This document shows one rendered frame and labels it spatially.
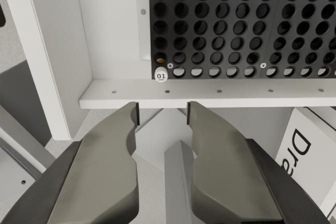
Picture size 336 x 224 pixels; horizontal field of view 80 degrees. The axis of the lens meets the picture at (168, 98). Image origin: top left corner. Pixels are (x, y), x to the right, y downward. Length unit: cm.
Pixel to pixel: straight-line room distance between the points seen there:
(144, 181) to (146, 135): 49
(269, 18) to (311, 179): 24
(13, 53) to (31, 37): 118
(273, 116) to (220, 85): 22
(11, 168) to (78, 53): 35
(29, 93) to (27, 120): 8
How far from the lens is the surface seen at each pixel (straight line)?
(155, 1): 19
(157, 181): 172
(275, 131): 46
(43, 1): 20
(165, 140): 138
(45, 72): 20
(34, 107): 64
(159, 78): 19
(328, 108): 36
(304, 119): 36
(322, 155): 34
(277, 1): 21
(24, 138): 53
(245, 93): 25
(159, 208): 200
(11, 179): 57
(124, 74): 28
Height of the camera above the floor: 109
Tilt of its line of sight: 62 degrees down
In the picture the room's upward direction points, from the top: 175 degrees clockwise
